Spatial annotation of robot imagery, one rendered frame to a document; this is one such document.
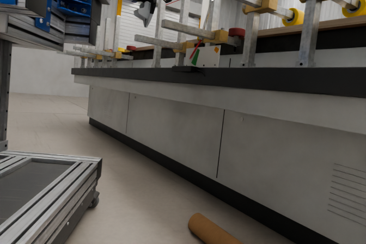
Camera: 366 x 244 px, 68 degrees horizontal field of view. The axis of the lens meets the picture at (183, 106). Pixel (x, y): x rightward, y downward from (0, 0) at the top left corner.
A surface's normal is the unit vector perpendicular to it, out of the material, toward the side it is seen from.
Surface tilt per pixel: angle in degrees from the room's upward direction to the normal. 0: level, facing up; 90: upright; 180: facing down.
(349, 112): 90
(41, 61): 90
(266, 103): 90
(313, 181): 90
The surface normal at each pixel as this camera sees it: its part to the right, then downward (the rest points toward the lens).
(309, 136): -0.82, -0.05
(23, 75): 0.55, 0.11
